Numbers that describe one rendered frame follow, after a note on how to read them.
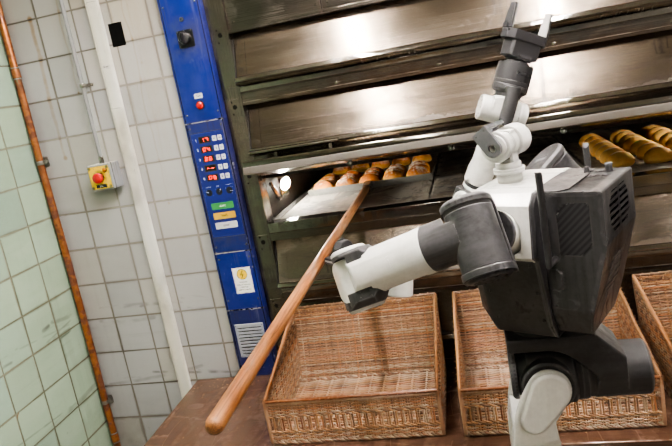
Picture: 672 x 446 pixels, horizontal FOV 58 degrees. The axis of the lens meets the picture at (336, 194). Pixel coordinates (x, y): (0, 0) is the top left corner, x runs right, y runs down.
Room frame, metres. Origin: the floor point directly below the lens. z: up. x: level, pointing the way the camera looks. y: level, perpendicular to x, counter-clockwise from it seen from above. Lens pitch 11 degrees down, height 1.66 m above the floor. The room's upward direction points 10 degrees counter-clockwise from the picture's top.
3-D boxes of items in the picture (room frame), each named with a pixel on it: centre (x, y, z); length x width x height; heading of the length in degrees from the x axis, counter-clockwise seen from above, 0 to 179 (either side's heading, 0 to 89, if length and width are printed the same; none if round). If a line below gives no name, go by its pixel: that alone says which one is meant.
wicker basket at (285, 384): (1.93, 0.03, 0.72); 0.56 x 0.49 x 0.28; 78
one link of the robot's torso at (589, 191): (1.19, -0.41, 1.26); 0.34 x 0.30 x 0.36; 139
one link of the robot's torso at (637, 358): (1.20, -0.44, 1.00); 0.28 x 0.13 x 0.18; 77
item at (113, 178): (2.37, 0.87, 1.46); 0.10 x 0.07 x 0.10; 76
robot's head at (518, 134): (1.24, -0.36, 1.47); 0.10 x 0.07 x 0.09; 139
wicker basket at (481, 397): (1.79, -0.56, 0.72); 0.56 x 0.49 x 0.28; 77
